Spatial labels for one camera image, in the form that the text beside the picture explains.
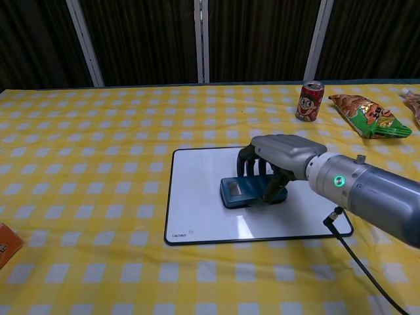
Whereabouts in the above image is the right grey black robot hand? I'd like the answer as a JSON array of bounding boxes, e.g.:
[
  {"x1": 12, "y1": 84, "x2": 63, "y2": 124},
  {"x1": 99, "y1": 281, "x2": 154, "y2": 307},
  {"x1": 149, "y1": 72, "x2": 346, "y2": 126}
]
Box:
[{"x1": 235, "y1": 133, "x2": 328, "y2": 207}]

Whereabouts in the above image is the blue whiteboard eraser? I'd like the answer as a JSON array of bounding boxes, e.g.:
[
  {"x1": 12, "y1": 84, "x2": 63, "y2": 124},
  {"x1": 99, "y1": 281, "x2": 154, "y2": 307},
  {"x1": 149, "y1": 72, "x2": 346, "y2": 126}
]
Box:
[{"x1": 219, "y1": 173, "x2": 289, "y2": 209}]

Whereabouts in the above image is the white whiteboard black frame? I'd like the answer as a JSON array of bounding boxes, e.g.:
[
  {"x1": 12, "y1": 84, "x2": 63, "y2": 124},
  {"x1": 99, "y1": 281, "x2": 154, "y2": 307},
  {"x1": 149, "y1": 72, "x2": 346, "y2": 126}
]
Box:
[{"x1": 163, "y1": 146, "x2": 354, "y2": 246}]

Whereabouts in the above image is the red cartoon drink can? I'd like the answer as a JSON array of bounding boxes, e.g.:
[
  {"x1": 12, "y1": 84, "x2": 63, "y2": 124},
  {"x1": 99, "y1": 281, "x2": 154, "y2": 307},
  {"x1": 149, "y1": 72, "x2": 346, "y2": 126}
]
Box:
[{"x1": 295, "y1": 80, "x2": 325, "y2": 123}]

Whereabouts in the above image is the green snack bag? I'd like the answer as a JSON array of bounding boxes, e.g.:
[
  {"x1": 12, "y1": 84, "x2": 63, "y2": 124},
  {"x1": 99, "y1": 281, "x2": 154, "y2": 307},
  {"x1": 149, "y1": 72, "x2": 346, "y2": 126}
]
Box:
[{"x1": 328, "y1": 93, "x2": 413, "y2": 140}]

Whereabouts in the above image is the brown sauce spout pouch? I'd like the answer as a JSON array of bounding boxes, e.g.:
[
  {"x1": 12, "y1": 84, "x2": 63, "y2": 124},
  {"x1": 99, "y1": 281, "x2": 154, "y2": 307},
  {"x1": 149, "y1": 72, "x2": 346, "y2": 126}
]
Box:
[{"x1": 399, "y1": 88, "x2": 420, "y2": 127}]

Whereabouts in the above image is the yellow white checkered tablecloth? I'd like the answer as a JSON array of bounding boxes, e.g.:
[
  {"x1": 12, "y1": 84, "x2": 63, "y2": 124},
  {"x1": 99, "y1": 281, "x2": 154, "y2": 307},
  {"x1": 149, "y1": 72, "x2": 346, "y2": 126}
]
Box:
[{"x1": 0, "y1": 81, "x2": 420, "y2": 315}]

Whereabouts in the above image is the orange cardboard box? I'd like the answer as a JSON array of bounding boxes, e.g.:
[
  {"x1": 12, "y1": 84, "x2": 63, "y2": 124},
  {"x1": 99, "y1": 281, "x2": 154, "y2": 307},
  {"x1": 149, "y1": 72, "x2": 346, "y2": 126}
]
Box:
[{"x1": 0, "y1": 222, "x2": 26, "y2": 270}]

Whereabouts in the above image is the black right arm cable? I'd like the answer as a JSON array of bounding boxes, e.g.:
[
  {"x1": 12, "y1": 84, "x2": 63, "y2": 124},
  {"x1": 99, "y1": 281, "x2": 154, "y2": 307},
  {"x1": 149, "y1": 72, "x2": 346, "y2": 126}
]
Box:
[{"x1": 323, "y1": 206, "x2": 411, "y2": 315}]

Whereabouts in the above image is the white partition frame post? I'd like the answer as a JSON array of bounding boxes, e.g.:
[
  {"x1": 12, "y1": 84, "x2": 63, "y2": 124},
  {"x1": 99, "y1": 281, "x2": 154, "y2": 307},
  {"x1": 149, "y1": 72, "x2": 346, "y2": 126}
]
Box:
[
  {"x1": 304, "y1": 0, "x2": 335, "y2": 81},
  {"x1": 194, "y1": 0, "x2": 211, "y2": 84},
  {"x1": 65, "y1": 0, "x2": 105, "y2": 88}
]

